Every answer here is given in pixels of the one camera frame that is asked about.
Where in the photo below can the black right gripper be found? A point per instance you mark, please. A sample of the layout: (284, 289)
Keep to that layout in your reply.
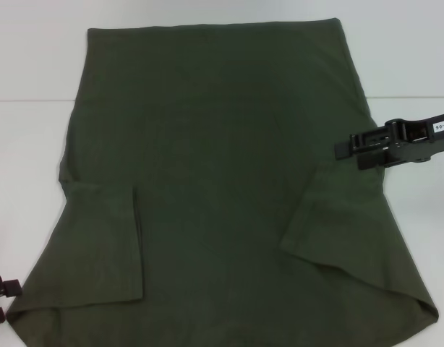
(417, 141)

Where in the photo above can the dark green shirt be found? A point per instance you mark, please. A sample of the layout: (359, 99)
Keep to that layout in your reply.
(222, 162)

